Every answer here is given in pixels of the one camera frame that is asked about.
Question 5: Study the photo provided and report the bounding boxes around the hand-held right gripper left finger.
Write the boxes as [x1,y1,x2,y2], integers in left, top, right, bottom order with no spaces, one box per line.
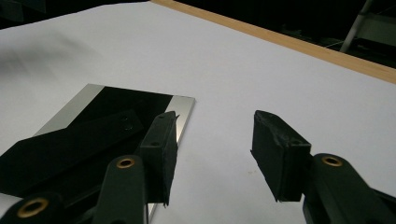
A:
[138,110,180,208]

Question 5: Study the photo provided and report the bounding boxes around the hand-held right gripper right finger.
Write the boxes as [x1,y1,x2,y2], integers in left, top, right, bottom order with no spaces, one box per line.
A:
[250,109,313,203]

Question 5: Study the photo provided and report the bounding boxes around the silver photo frame black back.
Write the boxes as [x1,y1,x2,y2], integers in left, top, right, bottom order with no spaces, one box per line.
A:
[0,83,196,224]

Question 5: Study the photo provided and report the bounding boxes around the white paper sheet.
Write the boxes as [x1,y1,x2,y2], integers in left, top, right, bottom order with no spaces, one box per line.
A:
[0,1,396,224]

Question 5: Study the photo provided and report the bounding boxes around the grey metal stand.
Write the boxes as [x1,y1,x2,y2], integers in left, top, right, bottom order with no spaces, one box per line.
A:
[339,0,396,54]

